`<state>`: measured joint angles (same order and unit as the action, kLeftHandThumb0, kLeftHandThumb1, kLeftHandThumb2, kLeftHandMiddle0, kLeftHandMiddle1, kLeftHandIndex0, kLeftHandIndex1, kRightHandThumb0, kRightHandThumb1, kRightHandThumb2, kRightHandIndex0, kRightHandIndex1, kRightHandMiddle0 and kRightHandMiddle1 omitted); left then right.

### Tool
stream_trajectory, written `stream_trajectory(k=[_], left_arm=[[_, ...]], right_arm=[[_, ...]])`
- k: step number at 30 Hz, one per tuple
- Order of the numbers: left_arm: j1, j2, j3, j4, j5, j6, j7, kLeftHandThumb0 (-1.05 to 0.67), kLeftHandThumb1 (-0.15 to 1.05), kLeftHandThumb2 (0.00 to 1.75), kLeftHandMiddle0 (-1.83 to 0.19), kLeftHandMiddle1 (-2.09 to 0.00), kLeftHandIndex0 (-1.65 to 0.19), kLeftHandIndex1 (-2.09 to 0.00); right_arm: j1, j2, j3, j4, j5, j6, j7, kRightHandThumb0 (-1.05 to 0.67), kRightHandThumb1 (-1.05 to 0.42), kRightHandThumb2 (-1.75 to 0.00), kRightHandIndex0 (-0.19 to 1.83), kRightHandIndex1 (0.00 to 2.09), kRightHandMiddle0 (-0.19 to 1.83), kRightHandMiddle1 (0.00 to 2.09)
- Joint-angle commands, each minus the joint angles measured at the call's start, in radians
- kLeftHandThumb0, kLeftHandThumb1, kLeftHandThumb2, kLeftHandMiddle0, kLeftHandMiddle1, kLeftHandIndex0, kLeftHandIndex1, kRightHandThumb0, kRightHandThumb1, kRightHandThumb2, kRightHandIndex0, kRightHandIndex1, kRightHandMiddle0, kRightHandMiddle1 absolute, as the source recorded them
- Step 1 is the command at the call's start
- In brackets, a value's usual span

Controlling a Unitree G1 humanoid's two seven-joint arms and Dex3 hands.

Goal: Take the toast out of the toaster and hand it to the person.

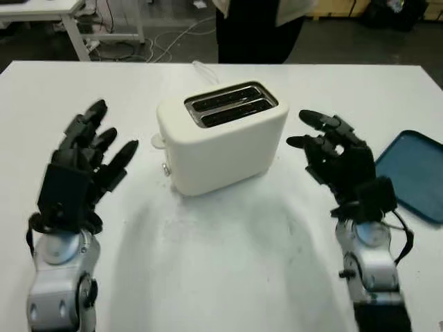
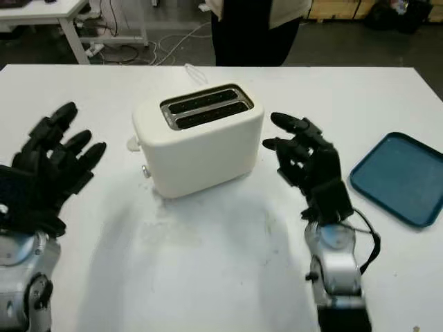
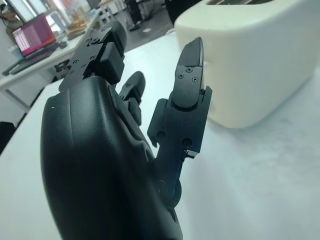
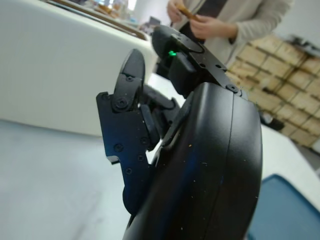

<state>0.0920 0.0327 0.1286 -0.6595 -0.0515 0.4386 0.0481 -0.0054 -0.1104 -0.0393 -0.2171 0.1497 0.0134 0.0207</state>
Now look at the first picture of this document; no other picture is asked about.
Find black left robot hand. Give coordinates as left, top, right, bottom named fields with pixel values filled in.
left=48, top=99, right=140, bottom=210

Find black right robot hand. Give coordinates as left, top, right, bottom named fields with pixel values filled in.
left=286, top=109, right=378, bottom=208

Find white two-slot toaster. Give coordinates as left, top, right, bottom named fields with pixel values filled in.
left=149, top=80, right=291, bottom=197

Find person in black trousers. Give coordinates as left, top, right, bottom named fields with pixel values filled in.
left=213, top=0, right=319, bottom=65

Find blue plastic tray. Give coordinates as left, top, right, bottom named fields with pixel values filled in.
left=374, top=129, right=443, bottom=224

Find white desk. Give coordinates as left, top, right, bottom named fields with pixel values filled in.
left=0, top=0, right=146, bottom=62

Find black bag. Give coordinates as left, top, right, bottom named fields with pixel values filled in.
left=361, top=0, right=430, bottom=34

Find wooden crate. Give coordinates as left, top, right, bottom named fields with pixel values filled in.
left=311, top=0, right=368, bottom=20

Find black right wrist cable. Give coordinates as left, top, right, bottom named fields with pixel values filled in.
left=380, top=209, right=415, bottom=267

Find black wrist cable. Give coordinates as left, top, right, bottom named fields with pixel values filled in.
left=26, top=212, right=46, bottom=257
left=380, top=209, right=415, bottom=267

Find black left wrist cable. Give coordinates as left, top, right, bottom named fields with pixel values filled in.
left=26, top=212, right=46, bottom=257

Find white floor cable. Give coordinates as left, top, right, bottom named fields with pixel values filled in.
left=147, top=19, right=217, bottom=63

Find white toaster power cord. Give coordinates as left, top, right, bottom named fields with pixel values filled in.
left=192, top=60, right=221, bottom=85

